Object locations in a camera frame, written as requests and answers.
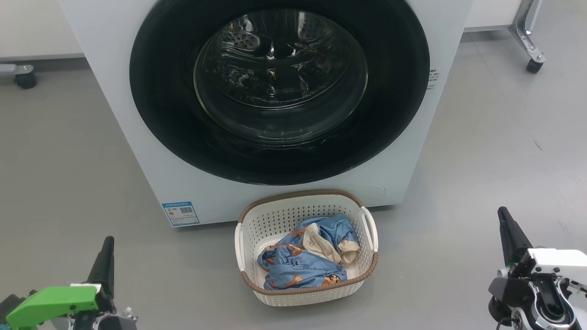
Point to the blue energy label sticker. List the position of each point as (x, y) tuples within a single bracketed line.
[(181, 214)]

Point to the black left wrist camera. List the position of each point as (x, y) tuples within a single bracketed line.
[(11, 307)]

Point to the blue cartoon print garment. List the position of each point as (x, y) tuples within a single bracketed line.
[(298, 270)]

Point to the black round glass washer door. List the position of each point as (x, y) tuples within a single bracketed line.
[(160, 114)]

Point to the white partition panel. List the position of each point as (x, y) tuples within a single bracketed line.
[(493, 13), (32, 27)]

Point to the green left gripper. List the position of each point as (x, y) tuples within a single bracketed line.
[(50, 302)]

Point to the grey foot with black caster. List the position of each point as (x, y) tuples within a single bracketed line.
[(23, 78)]

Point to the white perforated laundry basket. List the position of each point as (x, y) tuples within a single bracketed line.
[(250, 256)]

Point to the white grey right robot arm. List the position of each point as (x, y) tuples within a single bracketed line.
[(545, 307)]

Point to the metal leg with caster wheel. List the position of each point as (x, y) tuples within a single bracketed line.
[(527, 41)]

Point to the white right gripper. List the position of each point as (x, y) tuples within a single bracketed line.
[(559, 263)]

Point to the white front-load washing machine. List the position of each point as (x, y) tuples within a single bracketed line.
[(114, 137)]

